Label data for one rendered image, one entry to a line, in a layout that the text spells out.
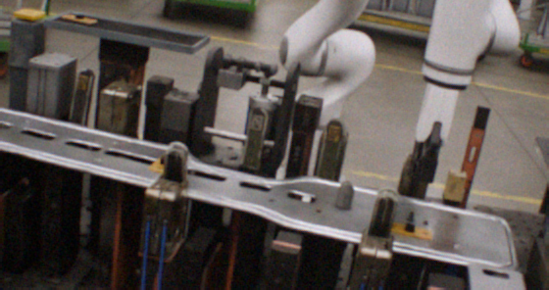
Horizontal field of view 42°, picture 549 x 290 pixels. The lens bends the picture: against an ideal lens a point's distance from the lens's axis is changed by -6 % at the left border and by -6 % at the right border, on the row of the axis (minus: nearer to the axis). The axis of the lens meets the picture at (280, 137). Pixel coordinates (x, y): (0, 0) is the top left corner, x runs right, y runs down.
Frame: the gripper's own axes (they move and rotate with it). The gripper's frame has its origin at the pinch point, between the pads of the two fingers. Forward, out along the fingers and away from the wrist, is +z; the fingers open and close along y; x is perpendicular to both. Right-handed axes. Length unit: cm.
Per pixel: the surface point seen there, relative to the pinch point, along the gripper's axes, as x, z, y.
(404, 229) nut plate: -0.8, 12.1, 0.3
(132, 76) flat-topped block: -65, 6, -35
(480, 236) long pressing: 13.7, 12.4, -4.4
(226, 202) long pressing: -31.9, 12.8, 3.9
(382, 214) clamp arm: -5.6, 4.6, 12.8
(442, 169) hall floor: 36, 113, -321
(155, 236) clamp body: -40.4, 15.9, 16.7
